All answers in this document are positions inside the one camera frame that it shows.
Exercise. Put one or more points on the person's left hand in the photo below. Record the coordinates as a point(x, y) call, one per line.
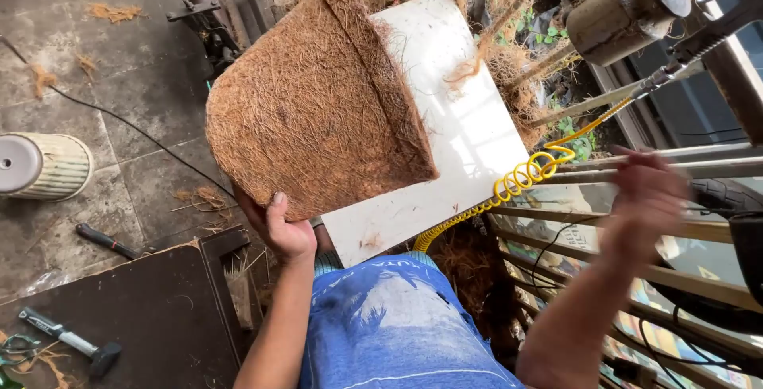
point(286, 234)

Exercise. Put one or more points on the person's right hand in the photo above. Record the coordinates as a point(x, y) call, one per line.
point(647, 198)

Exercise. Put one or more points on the brown coconut fibre pot liner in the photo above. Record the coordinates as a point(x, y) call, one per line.
point(316, 103)

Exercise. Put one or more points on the metal bar rack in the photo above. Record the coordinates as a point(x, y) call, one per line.
point(644, 258)

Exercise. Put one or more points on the black rubber tyre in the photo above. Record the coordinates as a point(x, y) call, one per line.
point(727, 258)

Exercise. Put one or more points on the metal air gun nozzle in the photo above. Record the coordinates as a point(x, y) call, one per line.
point(667, 73)

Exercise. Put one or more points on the blue printed t-shirt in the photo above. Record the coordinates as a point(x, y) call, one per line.
point(396, 323)

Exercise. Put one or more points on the dark brown wooden table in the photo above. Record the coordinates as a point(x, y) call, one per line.
point(131, 323)

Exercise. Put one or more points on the metal cylinder machine part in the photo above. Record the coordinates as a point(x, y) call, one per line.
point(626, 13)

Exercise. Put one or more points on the white rectangular board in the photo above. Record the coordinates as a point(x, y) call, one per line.
point(453, 132)

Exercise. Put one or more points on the black-headed hammer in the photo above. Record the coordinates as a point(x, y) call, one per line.
point(68, 340)

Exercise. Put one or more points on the cream ribbed plant pot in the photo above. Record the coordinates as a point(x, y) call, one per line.
point(45, 165)

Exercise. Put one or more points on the rusty metal machine frame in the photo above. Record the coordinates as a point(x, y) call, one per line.
point(220, 7)

